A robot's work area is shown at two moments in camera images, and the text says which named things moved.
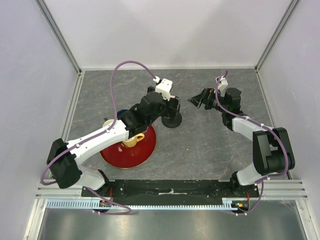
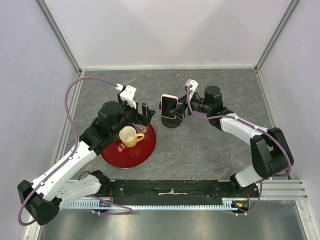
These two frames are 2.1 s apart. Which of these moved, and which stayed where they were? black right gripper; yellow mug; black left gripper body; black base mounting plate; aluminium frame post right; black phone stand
Moved: black right gripper; black left gripper body
Stayed: yellow mug; black base mounting plate; black phone stand; aluminium frame post right
